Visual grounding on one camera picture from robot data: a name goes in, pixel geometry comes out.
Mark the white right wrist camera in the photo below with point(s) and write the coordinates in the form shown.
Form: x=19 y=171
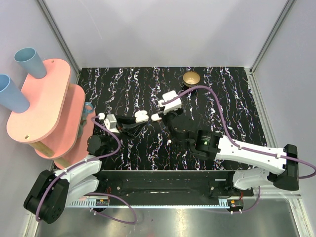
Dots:
x=166 y=103

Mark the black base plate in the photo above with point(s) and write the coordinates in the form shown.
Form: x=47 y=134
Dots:
x=208 y=183

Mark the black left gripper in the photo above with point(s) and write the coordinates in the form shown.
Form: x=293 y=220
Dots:
x=122 y=126

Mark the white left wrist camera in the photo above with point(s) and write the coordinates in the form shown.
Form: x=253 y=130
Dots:
x=109 y=122

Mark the blue cup rear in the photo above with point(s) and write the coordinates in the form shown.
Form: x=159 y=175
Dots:
x=31 y=62

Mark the blue cup front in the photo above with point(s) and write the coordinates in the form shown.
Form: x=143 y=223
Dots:
x=11 y=96

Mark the blue ring object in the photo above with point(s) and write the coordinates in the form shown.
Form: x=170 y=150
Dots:
x=87 y=109

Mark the white oval charging case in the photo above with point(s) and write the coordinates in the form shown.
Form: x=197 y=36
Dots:
x=155 y=117

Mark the small white square case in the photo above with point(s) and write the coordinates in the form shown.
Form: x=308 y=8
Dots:
x=141 y=116

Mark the gold bowl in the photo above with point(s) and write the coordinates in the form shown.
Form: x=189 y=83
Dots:
x=191 y=79

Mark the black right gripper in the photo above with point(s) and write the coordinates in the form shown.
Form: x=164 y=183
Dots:
x=171 y=112

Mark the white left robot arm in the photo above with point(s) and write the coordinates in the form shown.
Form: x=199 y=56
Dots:
x=53 y=191

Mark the black marbled mat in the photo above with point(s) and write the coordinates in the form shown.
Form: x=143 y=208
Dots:
x=224 y=104

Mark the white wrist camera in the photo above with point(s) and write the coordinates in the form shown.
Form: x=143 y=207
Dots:
x=166 y=103
x=109 y=122

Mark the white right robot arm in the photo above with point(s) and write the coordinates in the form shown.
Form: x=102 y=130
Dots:
x=271 y=166

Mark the pink two-tier shelf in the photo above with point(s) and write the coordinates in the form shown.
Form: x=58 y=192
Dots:
x=51 y=123

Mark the blue cup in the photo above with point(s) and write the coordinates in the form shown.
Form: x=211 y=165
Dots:
x=11 y=96
x=31 y=62

